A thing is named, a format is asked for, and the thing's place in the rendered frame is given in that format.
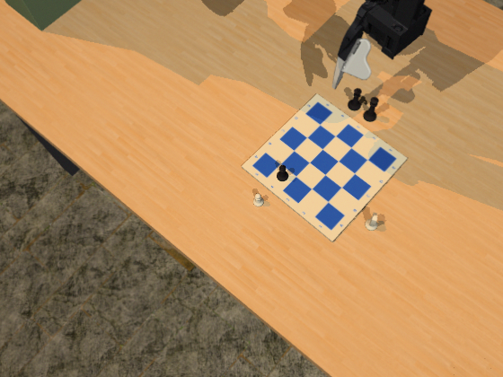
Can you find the blue and cream chessboard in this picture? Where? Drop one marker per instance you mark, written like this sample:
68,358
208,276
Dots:
334,165

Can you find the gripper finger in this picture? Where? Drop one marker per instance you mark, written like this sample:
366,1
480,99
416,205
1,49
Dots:
352,54

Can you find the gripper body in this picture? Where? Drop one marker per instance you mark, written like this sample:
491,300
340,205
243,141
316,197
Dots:
402,20

